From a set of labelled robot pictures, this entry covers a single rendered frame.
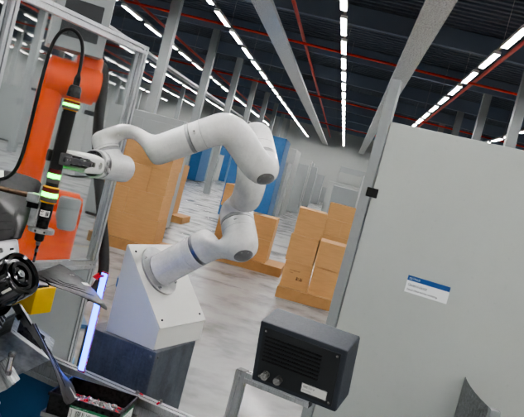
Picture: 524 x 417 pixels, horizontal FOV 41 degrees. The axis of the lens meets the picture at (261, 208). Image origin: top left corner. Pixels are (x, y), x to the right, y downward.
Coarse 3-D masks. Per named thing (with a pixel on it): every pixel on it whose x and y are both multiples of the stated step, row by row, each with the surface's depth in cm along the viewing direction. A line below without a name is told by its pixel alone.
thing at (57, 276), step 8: (40, 272) 202; (48, 272) 205; (56, 272) 208; (64, 272) 211; (72, 272) 215; (48, 280) 192; (56, 280) 198; (64, 280) 202; (72, 280) 207; (80, 280) 212; (64, 288) 195; (72, 288) 199; (80, 288) 204; (88, 288) 210; (88, 296) 202; (96, 296) 208; (104, 304) 208
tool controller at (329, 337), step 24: (288, 312) 202; (264, 336) 195; (288, 336) 191; (312, 336) 190; (336, 336) 192; (264, 360) 196; (288, 360) 193; (312, 360) 190; (336, 360) 186; (288, 384) 195; (312, 384) 191; (336, 384) 188; (336, 408) 190
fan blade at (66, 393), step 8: (32, 328) 182; (40, 336) 177; (40, 344) 187; (48, 352) 177; (56, 368) 178; (56, 376) 174; (64, 376) 183; (64, 384) 178; (72, 384) 194; (64, 392) 174; (64, 400) 173; (72, 400) 179
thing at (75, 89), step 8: (80, 80) 187; (72, 88) 185; (80, 88) 187; (72, 96) 185; (40, 208) 188; (48, 208) 188; (40, 216) 188; (48, 216) 188; (40, 224) 188; (48, 224) 189; (40, 240) 188
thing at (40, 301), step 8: (40, 288) 230; (48, 288) 233; (32, 296) 228; (40, 296) 230; (48, 296) 234; (24, 304) 230; (32, 304) 228; (40, 304) 231; (48, 304) 235; (32, 312) 229; (40, 312) 232; (48, 312) 237
